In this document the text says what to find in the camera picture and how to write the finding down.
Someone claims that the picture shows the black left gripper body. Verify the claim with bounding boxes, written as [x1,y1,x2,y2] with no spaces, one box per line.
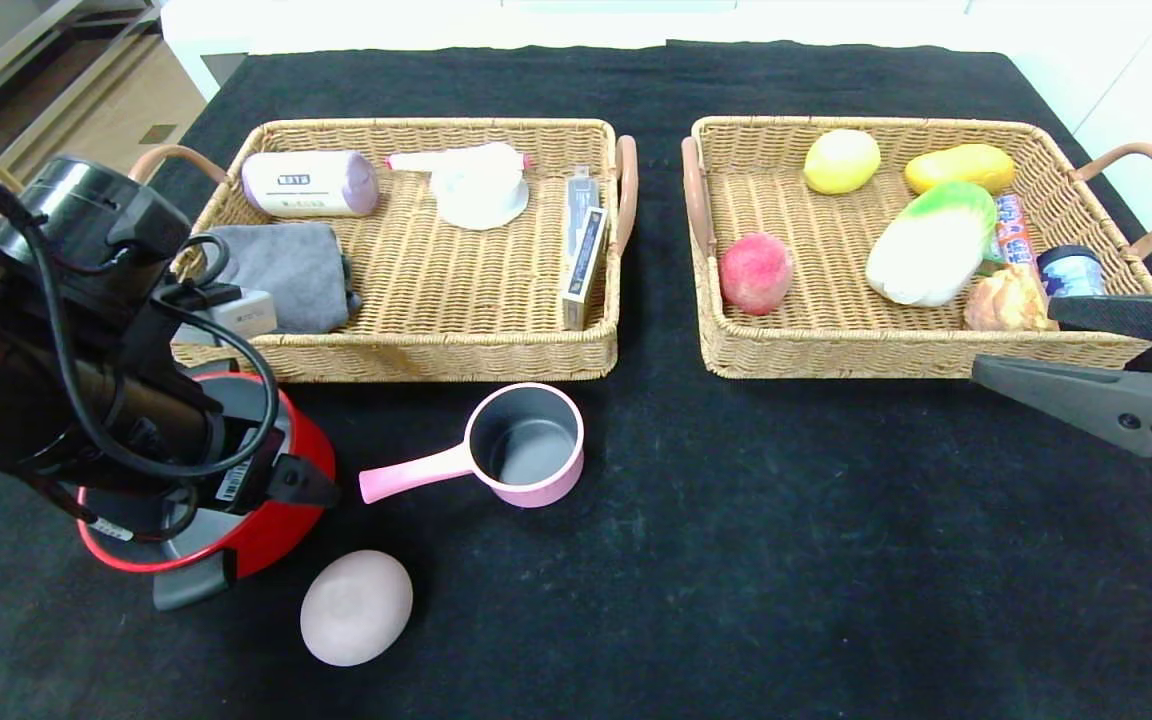
[200,417,286,515]

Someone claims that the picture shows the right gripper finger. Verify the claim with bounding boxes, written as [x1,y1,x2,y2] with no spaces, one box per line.
[970,353,1152,459]
[1047,293,1152,349]

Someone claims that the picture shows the red pot black handles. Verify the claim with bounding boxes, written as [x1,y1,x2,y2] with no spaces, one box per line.
[76,370,338,612]

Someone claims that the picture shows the toy burger bun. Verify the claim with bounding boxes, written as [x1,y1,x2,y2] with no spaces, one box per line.
[963,263,1059,333]

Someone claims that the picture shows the pale purple egg-shaped taro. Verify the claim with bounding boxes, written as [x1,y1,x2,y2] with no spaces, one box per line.
[299,549,415,668]

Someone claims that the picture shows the toy napa cabbage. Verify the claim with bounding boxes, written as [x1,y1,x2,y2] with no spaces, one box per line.
[864,181,999,308]

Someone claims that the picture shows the pink saucepan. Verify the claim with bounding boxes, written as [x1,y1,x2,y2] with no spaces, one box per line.
[358,383,586,509]

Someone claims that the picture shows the playing card box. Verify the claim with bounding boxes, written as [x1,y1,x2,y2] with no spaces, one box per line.
[561,207,609,331]

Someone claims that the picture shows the dark blue jar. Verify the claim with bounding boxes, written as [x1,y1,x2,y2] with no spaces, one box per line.
[1039,245,1107,299]

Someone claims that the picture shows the orange sausage pack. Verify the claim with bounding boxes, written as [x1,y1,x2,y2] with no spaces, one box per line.
[994,193,1039,269]

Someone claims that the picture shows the grey folded towel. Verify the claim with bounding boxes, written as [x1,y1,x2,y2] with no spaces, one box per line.
[201,222,364,335]

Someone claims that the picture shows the yellow mango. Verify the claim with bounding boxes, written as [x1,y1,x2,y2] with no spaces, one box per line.
[904,144,1017,196]

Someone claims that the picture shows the white purple cylindrical bottle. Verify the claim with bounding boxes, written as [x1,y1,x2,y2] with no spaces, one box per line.
[240,150,380,219]

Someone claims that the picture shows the yellow lemon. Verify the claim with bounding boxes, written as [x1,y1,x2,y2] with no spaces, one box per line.
[803,129,881,196]

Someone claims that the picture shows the white cup with brush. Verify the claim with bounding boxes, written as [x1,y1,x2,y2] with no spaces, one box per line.
[385,142,532,232]

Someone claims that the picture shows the black tablecloth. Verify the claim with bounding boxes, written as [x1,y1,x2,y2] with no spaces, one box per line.
[0,42,1152,720]

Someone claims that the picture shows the red peach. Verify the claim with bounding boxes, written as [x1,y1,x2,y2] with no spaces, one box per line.
[718,233,794,317]

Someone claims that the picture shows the grey slim rectangular case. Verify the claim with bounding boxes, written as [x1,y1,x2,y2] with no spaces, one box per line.
[566,168,605,216]

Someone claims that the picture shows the white table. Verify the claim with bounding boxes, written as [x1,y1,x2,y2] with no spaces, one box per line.
[161,0,1012,101]

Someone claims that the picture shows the thick black camera cable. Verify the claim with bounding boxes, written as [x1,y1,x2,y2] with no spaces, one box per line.
[0,155,282,481]

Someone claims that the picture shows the thin labelled gripper cable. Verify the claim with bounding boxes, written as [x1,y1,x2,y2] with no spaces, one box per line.
[36,480,202,546]

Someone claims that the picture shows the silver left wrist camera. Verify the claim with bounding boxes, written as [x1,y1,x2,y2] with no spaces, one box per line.
[176,288,279,346]

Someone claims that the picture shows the wicker basket brown handles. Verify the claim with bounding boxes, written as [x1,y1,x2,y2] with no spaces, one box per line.
[681,116,1152,381]
[131,118,639,385]

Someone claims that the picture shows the grey metal shelf frame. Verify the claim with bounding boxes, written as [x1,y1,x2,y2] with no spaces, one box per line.
[0,0,169,126]

